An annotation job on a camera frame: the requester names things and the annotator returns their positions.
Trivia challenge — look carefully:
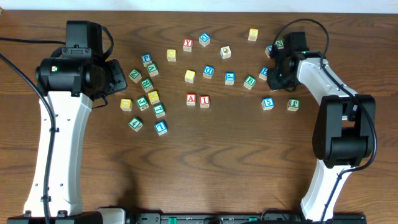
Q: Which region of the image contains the blue D block top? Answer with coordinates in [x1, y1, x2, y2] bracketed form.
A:
[198, 32, 211, 47]

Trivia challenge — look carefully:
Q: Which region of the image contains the red I block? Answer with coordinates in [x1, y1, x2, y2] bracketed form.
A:
[200, 95, 210, 108]

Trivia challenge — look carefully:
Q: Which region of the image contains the green 4 block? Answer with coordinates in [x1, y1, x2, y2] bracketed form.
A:
[128, 117, 143, 132]

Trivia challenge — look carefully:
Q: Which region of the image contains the green L block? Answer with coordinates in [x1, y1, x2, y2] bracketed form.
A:
[153, 103, 165, 118]

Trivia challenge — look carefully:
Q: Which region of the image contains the green B block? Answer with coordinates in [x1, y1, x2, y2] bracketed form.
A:
[243, 75, 257, 90]

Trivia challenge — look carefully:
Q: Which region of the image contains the blue 5 block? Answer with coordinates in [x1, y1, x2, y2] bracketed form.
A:
[261, 97, 274, 111]

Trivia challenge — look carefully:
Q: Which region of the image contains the green Z block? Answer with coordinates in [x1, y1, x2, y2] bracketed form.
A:
[129, 68, 142, 83]

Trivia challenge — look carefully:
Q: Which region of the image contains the blue d block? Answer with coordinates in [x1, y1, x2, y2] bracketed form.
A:
[203, 65, 215, 79]
[198, 32, 211, 47]

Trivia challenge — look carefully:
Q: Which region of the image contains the red A block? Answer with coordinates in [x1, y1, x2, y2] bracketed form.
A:
[186, 93, 197, 106]

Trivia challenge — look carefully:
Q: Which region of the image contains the blue P block centre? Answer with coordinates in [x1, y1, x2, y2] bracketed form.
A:
[224, 72, 236, 85]

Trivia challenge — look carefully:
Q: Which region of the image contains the yellow block top right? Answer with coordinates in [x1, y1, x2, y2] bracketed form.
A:
[248, 28, 259, 42]

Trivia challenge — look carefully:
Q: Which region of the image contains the blue D block lower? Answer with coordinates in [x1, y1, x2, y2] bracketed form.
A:
[203, 65, 215, 79]

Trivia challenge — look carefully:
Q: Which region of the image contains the blue X block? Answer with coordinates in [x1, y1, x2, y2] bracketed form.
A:
[265, 45, 273, 58]

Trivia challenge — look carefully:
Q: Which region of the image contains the green R block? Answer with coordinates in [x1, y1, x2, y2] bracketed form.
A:
[141, 78, 154, 93]

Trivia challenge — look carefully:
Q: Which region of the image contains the blue T block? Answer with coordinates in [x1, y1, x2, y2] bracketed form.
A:
[154, 121, 168, 136]

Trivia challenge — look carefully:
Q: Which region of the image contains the blue H block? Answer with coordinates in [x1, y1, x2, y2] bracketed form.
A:
[259, 67, 268, 81]

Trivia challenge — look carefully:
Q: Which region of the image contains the green V block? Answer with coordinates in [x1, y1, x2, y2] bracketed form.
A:
[147, 63, 159, 77]

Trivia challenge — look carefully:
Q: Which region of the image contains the green j block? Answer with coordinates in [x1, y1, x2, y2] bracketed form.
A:
[287, 98, 300, 111]
[136, 96, 149, 111]

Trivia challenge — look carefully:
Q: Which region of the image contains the green N block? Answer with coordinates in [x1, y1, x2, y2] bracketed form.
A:
[275, 40, 284, 49]

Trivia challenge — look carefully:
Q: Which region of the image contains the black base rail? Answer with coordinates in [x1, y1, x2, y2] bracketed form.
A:
[133, 212, 368, 224]

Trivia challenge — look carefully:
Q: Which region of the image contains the yellow C block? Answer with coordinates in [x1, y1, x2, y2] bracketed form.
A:
[120, 98, 133, 111]

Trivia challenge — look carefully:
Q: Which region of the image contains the yellow K block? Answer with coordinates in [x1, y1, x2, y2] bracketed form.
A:
[148, 91, 160, 105]

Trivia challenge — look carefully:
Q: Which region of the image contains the blue p block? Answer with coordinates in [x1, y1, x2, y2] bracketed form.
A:
[224, 72, 236, 85]
[141, 54, 153, 67]

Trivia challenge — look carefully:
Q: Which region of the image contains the white picture block centre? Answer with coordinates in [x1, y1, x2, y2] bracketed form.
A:
[220, 46, 232, 60]

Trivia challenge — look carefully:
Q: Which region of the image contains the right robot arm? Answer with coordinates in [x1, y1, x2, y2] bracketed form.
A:
[266, 32, 377, 223]

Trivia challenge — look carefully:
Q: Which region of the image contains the red Y block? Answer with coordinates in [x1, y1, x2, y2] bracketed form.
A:
[183, 39, 193, 52]

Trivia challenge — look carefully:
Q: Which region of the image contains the blue P block left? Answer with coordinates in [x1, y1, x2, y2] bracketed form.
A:
[141, 54, 153, 67]

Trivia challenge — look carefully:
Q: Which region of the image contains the yellow S block centre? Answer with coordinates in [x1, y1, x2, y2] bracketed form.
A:
[184, 70, 196, 83]

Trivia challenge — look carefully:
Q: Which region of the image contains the green J block left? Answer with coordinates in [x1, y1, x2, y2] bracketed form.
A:
[136, 96, 149, 111]

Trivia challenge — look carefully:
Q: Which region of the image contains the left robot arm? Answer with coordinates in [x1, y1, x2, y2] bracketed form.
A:
[8, 21, 134, 223]

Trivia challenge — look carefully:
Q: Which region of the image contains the green J block right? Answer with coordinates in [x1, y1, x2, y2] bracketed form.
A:
[287, 98, 300, 111]

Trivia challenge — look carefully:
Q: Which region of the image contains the yellow O block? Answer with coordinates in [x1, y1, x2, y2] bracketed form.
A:
[167, 49, 177, 62]

